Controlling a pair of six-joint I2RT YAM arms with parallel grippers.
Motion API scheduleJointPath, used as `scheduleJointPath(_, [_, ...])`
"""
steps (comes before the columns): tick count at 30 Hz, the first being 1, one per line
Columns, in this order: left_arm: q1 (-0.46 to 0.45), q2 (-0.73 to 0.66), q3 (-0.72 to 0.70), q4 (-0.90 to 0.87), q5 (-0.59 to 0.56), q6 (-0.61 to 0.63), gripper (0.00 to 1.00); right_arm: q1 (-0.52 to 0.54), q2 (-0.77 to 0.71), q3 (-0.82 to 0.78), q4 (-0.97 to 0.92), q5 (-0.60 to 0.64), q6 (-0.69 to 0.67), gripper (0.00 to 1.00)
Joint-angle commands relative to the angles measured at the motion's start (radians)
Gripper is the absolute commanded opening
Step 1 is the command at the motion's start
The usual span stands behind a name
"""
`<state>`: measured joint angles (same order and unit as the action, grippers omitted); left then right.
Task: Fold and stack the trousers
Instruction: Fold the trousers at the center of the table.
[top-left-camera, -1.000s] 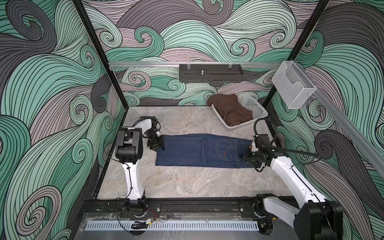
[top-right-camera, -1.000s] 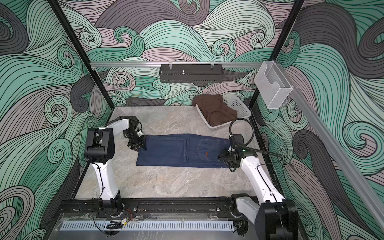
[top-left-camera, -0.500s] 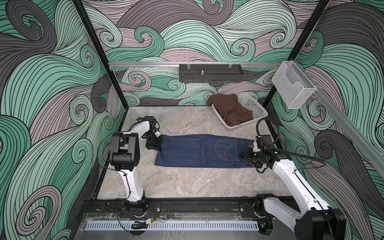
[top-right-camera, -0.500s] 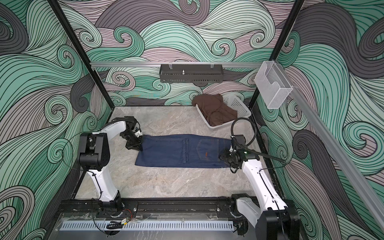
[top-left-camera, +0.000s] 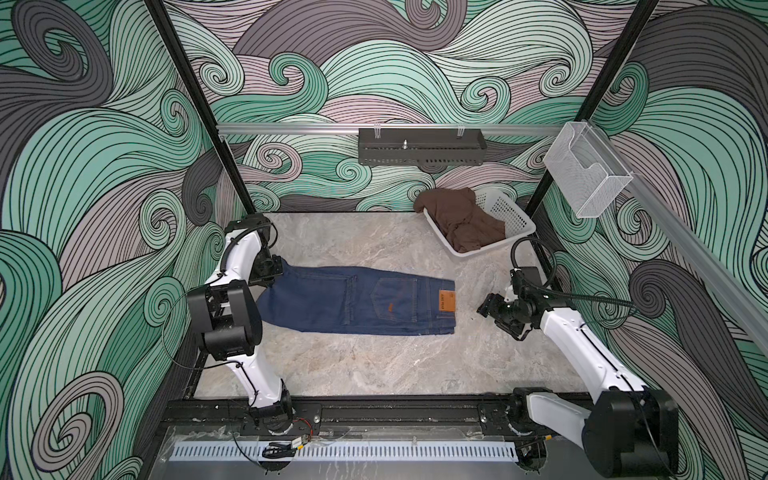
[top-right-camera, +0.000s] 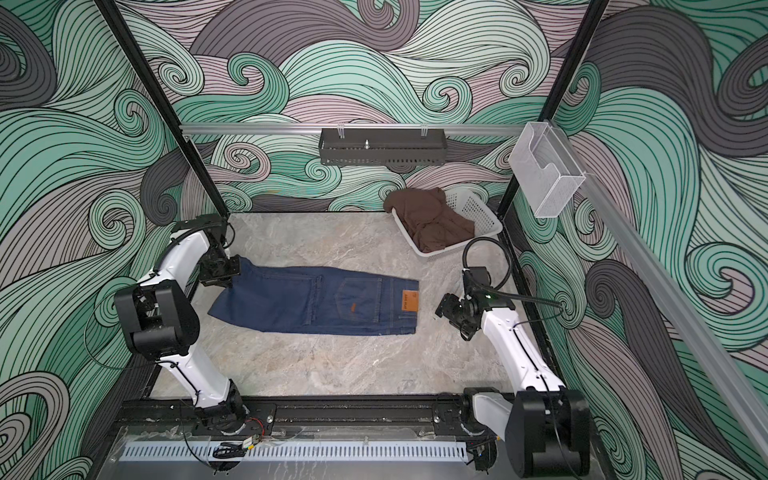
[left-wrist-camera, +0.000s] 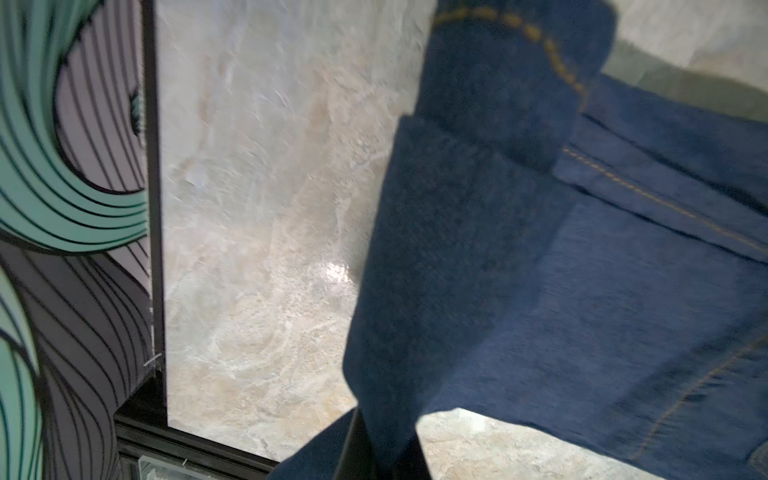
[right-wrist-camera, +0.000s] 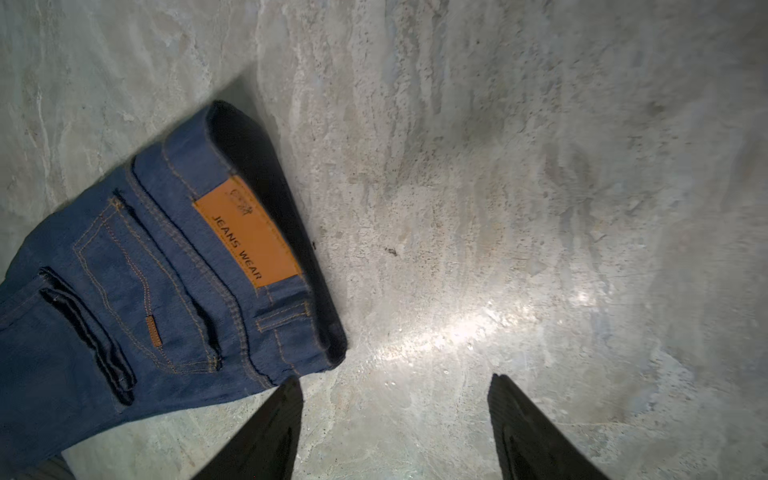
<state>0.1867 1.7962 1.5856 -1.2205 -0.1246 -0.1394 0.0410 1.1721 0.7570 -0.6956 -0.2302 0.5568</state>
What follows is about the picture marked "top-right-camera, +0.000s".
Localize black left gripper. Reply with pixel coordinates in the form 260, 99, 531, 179
204, 249, 245, 288

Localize blue denim jeans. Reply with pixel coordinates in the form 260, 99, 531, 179
208, 259, 419, 336

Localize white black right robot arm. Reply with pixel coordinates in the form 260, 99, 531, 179
435, 293, 591, 478

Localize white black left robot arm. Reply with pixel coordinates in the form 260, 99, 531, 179
114, 214, 248, 435

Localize brown trousers in basket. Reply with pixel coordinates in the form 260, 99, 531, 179
384, 188, 475, 253

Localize white plastic laundry basket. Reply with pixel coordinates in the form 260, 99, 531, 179
389, 189, 502, 258

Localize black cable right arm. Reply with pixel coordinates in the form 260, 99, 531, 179
460, 236, 565, 310

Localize aluminium rail back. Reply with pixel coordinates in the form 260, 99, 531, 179
179, 122, 524, 137

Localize aluminium rail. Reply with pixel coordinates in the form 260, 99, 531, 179
179, 122, 524, 137
551, 125, 768, 463

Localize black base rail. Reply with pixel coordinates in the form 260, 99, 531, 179
116, 393, 492, 439

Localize clear wire mesh bin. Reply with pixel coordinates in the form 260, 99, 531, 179
509, 121, 585, 219

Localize white slotted cable duct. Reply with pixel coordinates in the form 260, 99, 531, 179
118, 440, 469, 463

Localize red black wires connector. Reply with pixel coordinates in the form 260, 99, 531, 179
181, 417, 266, 475

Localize black corner frame post left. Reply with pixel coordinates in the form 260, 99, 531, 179
94, 0, 230, 219

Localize aluminium rail right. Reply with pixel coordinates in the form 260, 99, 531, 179
551, 125, 768, 463

